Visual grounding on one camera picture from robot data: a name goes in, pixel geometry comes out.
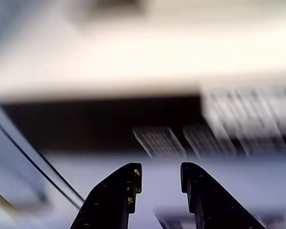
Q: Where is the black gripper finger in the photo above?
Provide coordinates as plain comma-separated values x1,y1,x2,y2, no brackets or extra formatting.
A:
180,162,265,229
70,162,143,229

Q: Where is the blue dishwasher cabinet door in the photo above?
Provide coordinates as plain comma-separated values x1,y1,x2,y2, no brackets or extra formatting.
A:
37,152,286,229

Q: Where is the blue freezer door with dispenser print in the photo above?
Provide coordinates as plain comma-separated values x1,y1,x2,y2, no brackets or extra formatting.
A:
0,95,84,229

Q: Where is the black control panel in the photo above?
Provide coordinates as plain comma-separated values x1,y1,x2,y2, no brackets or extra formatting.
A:
0,94,286,159

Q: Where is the blue toy kitchen body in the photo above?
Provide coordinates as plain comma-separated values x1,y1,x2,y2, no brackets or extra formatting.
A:
0,0,286,229

